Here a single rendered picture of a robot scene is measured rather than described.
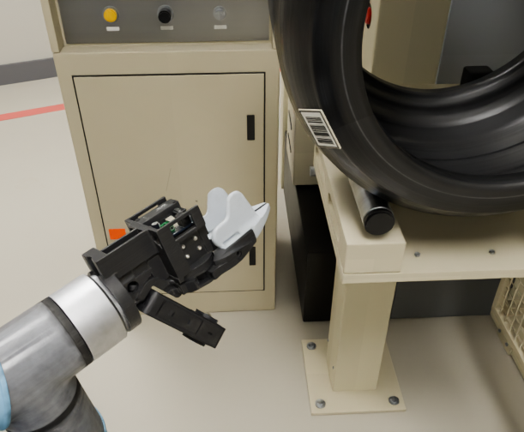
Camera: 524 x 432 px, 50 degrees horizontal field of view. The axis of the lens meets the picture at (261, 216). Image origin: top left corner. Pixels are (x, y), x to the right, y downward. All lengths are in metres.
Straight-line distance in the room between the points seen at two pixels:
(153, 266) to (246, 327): 1.31
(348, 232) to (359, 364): 0.83
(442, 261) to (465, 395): 0.93
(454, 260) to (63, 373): 0.62
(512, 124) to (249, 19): 0.70
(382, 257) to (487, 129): 0.32
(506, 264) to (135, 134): 0.98
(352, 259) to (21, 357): 0.50
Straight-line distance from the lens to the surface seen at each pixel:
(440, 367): 1.85
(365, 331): 1.53
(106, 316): 0.54
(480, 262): 0.94
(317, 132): 0.71
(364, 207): 0.82
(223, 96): 1.46
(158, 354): 1.83
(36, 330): 0.53
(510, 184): 0.80
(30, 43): 3.79
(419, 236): 0.96
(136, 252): 0.55
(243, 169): 1.56
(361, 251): 0.84
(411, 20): 1.09
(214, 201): 0.63
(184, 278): 0.57
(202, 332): 0.62
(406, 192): 0.76
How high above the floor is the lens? 1.38
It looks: 36 degrees down
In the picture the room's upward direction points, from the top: straight up
